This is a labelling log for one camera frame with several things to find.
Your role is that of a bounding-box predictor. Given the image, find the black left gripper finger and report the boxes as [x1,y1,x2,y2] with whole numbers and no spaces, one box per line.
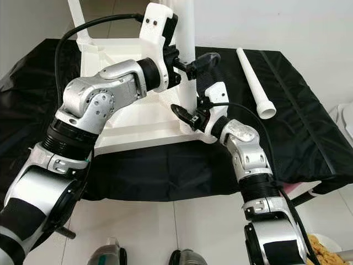
[190,52,222,76]

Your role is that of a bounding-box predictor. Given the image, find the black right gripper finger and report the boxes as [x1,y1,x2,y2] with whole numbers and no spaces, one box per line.
[170,105,194,131]

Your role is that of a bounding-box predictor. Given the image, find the white plastic table leg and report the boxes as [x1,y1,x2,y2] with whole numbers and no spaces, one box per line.
[176,0,198,136]
[67,0,90,40]
[236,47,277,120]

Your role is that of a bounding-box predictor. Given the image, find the white plastic table top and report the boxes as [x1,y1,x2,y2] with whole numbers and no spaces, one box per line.
[80,36,217,151]

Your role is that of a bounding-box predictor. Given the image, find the black table cloth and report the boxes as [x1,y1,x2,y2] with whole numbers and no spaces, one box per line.
[0,39,353,202]

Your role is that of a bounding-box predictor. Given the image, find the grey right robot foot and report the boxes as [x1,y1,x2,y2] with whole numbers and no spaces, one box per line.
[168,249,210,265]

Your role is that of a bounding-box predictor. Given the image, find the grey robot foot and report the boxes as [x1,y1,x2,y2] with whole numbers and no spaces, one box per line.
[168,249,210,265]
[91,238,127,265]

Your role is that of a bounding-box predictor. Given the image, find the white plastic chair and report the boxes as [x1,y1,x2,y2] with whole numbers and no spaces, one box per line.
[329,104,353,134]

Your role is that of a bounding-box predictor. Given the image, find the grey left robot foot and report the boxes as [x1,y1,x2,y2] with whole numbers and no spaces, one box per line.
[91,238,127,265]

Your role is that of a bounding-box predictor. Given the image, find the white round plate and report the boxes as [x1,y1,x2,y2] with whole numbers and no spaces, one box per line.
[307,232,344,265]

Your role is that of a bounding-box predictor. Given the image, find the yellow crumpled cloth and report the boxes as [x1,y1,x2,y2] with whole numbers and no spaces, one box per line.
[307,234,341,265]

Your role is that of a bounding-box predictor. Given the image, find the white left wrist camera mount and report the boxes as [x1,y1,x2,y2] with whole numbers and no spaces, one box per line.
[139,3,180,93]

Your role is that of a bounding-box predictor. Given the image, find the beige stick handle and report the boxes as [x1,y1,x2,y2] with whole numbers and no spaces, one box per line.
[334,250,353,261]

